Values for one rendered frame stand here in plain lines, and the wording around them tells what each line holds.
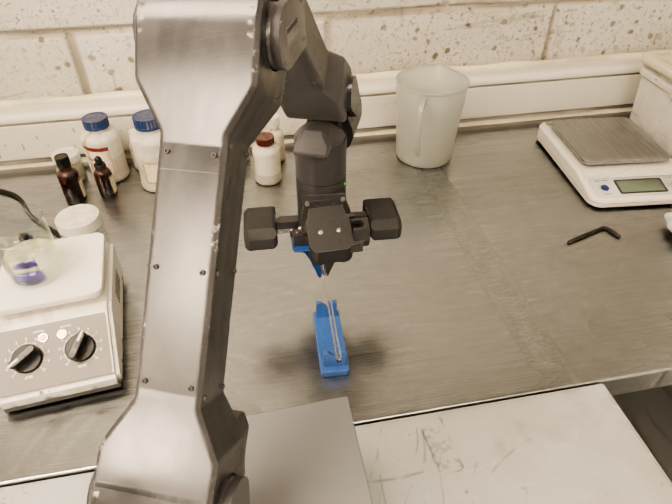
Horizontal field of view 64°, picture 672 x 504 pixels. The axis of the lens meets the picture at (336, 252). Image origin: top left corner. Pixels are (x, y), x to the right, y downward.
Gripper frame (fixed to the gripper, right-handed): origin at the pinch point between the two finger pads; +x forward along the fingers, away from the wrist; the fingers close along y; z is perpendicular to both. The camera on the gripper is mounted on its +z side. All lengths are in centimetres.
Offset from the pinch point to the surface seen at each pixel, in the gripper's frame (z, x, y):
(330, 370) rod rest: 12.8, 7.0, -0.6
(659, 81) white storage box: -37, -4, 68
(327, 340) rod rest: 8.2, 7.0, -0.4
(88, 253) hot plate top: -3.3, -0.8, -29.2
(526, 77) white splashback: -47, -2, 46
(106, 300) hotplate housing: 3.7, 1.0, -26.2
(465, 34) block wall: -51, -10, 34
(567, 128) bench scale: -34, 3, 51
